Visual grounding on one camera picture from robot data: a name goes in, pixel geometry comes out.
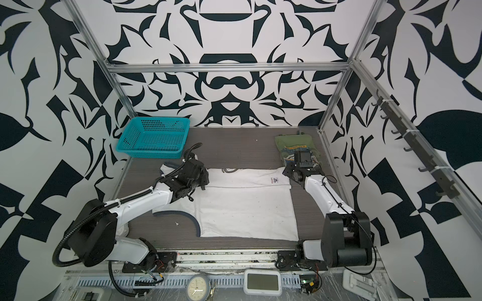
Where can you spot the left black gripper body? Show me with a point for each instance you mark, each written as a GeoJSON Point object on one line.
{"type": "Point", "coordinates": [204, 180]}

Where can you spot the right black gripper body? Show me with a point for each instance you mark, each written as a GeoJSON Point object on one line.
{"type": "Point", "coordinates": [291, 170]}

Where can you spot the green tank top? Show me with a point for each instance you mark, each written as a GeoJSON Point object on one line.
{"type": "Point", "coordinates": [287, 145]}

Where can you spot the white grey tank top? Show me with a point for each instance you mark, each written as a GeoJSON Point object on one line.
{"type": "Point", "coordinates": [244, 203]}

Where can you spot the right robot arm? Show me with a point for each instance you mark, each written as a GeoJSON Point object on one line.
{"type": "Point", "coordinates": [346, 237]}

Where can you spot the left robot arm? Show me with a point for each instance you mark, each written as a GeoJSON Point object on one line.
{"type": "Point", "coordinates": [95, 235]}

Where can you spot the teal plastic basket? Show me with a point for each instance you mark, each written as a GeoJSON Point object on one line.
{"type": "Point", "coordinates": [154, 137]}

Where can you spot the round analog clock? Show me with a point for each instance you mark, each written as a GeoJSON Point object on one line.
{"type": "Point", "coordinates": [198, 288]}

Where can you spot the white digital timer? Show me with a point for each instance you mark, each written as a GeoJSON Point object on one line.
{"type": "Point", "coordinates": [262, 283]}

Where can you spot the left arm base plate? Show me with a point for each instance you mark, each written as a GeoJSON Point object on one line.
{"type": "Point", "coordinates": [159, 263]}

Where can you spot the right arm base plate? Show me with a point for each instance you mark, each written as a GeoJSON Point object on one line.
{"type": "Point", "coordinates": [293, 261]}

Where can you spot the white plastic bracket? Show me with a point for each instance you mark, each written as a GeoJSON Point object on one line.
{"type": "Point", "coordinates": [359, 285]}

